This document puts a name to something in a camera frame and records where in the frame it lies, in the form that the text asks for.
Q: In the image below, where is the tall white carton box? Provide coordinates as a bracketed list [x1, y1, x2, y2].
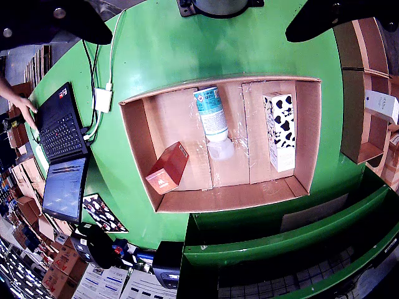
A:
[363, 89, 399, 125]

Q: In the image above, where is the black laptop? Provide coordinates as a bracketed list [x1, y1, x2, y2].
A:
[34, 81, 91, 225]

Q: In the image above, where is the bare person hand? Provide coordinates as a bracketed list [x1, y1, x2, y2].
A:
[9, 93, 39, 130]

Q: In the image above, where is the green metal rack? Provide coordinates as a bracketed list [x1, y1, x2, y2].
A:
[176, 166, 399, 299]

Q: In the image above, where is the grey blank sheet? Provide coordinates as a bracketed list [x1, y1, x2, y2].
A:
[280, 192, 350, 233]

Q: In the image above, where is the grey robot base unit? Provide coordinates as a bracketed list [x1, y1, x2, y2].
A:
[176, 0, 265, 19]

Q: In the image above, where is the cow print carton box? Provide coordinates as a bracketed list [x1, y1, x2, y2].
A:
[262, 92, 297, 174]

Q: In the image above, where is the black rounded device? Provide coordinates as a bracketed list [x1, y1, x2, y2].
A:
[86, 223, 117, 270]

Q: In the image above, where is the printed paper sheet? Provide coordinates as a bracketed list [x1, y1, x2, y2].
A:
[70, 263, 129, 299]
[119, 268, 178, 299]

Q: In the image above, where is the teal label plastic bottle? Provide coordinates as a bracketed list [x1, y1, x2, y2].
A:
[193, 86, 235, 161]

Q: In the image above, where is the bare person forearm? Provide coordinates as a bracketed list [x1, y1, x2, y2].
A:
[0, 76, 15, 100]

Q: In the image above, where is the white adapter block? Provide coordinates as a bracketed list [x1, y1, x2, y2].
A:
[94, 87, 113, 114]

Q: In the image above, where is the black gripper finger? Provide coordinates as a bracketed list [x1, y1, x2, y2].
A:
[285, 0, 399, 44]
[0, 0, 114, 52]

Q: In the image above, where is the short white laptop cable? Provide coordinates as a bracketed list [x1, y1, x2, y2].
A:
[83, 110, 105, 141]

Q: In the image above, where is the thin white cable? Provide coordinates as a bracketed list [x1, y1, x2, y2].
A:
[105, 8, 127, 91]

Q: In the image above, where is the red carton box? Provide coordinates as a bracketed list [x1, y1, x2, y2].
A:
[145, 141, 190, 196]

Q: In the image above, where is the long black cable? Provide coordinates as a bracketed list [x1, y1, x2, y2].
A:
[81, 39, 102, 144]

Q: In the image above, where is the blue red small item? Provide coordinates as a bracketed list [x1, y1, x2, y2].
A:
[111, 238, 140, 260]

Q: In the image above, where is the black patterned card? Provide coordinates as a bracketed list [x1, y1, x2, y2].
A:
[82, 192, 129, 234]

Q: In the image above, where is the red printed cardboard carton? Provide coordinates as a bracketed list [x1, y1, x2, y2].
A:
[41, 245, 89, 299]

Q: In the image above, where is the shallow cardboard tray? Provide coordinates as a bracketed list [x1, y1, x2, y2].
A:
[118, 74, 322, 214]

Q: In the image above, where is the black desktop printer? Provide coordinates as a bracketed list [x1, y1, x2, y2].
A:
[151, 240, 185, 291]

